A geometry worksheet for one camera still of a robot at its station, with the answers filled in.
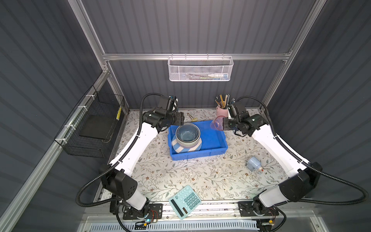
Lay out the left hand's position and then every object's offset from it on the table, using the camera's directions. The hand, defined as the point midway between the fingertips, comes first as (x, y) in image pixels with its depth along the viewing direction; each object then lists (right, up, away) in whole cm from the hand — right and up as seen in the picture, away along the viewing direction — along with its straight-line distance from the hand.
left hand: (179, 117), depth 78 cm
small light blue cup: (+43, -27, +5) cm, 51 cm away
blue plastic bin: (+22, -16, +23) cm, 36 cm away
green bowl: (+5, -16, +8) cm, 19 cm away
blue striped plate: (-1, -20, +14) cm, 24 cm away
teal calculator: (+3, -45, -4) cm, 45 cm away
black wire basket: (-48, +8, +4) cm, 49 cm away
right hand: (+27, -3, +1) cm, 27 cm away
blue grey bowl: (+5, -10, +16) cm, 19 cm away
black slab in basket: (-42, -5, -4) cm, 42 cm away
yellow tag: (-36, +2, +5) cm, 36 cm away
